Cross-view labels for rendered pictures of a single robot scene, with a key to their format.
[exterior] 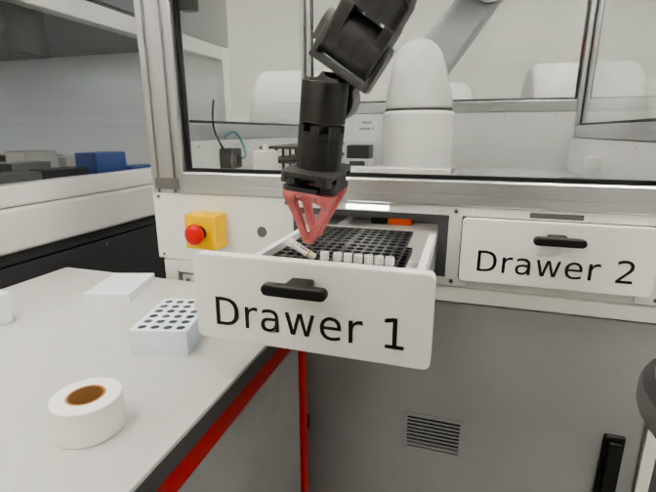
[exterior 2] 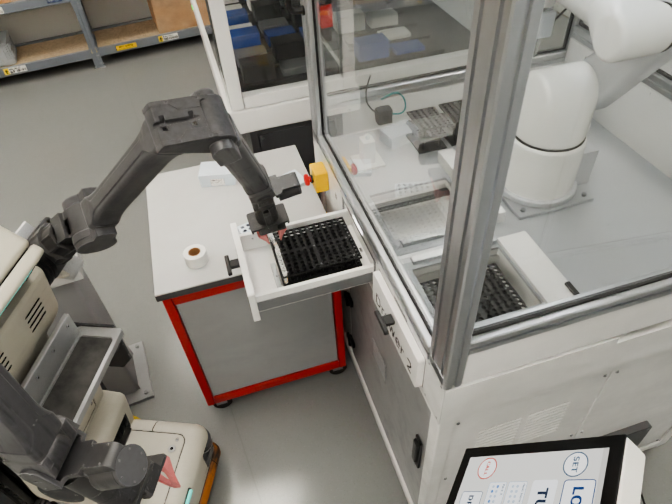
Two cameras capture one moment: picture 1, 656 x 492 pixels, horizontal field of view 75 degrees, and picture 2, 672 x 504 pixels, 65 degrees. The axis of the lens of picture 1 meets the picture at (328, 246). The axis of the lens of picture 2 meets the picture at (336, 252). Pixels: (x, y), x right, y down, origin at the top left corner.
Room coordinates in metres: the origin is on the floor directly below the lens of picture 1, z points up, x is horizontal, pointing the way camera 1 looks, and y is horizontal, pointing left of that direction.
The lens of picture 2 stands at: (0.16, -0.97, 1.92)
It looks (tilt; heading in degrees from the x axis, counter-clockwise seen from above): 45 degrees down; 59
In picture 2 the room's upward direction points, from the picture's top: 4 degrees counter-clockwise
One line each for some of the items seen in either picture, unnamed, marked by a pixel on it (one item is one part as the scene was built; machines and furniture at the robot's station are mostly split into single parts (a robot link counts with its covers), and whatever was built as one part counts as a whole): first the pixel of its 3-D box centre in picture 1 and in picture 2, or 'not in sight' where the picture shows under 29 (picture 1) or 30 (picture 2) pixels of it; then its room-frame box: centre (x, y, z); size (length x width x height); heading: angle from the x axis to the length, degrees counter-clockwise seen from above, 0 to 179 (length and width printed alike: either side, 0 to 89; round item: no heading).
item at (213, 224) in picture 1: (205, 230); (318, 177); (0.86, 0.25, 0.88); 0.07 x 0.05 x 0.07; 73
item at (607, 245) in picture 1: (552, 255); (396, 326); (0.68, -0.37, 0.87); 0.29 x 0.02 x 0.11; 73
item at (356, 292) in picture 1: (307, 306); (244, 269); (0.47, 0.03, 0.87); 0.29 x 0.02 x 0.11; 73
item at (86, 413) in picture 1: (88, 411); (195, 256); (0.40, 0.26, 0.78); 0.07 x 0.07 x 0.04
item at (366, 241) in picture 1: (348, 262); (314, 253); (0.66, -0.03, 0.87); 0.22 x 0.18 x 0.06; 163
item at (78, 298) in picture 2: not in sight; (77, 327); (-0.02, 0.61, 0.38); 0.30 x 0.30 x 0.76; 79
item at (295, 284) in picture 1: (298, 288); (232, 264); (0.45, 0.03, 0.91); 0.07 x 0.04 x 0.01; 73
